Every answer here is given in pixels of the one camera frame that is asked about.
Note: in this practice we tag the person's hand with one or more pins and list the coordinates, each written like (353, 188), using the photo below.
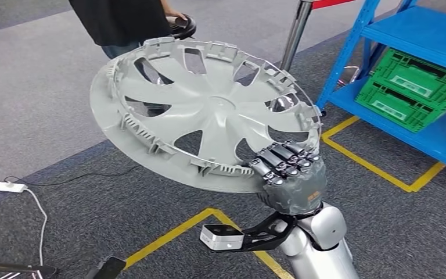
(176, 14)

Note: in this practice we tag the grey plastic wheel cover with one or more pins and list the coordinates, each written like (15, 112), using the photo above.
(207, 111)

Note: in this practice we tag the black round device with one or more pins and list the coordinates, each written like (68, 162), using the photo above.
(184, 29)

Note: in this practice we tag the black right wrist camera bracket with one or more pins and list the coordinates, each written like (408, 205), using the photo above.
(269, 231)

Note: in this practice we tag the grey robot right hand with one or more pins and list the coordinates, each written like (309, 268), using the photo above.
(300, 192)

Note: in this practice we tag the blue metal shelf rack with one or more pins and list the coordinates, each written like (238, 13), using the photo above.
(419, 27)

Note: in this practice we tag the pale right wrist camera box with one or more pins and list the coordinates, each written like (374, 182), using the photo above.
(223, 238)

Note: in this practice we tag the chrome barrier stanchion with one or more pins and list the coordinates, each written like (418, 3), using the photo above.
(350, 71)
(298, 30)

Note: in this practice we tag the white power strip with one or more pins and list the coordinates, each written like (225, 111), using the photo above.
(3, 186)

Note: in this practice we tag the red barrier belt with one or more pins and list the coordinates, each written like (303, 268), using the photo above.
(330, 3)

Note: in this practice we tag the grey metal pole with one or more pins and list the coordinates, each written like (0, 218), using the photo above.
(15, 267)

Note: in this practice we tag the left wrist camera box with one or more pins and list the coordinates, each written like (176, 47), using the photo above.
(107, 267)

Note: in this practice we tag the person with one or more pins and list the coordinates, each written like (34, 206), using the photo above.
(119, 19)

